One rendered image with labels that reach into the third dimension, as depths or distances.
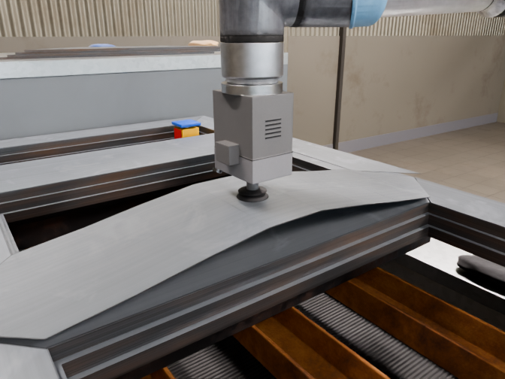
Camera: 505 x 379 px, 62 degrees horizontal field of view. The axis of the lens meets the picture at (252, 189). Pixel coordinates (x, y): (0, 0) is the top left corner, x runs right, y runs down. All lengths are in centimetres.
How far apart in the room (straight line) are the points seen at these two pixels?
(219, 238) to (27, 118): 88
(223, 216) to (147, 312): 15
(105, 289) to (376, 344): 59
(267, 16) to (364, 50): 382
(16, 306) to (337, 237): 37
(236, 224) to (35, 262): 23
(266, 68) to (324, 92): 349
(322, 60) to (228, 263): 350
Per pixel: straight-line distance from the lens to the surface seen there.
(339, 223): 61
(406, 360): 89
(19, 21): 290
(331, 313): 96
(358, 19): 54
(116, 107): 132
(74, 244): 54
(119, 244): 51
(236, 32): 49
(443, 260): 96
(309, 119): 391
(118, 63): 131
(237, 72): 50
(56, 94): 127
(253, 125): 49
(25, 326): 44
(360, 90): 432
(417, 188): 76
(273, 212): 51
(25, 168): 95
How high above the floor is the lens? 111
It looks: 20 degrees down
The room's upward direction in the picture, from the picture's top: straight up
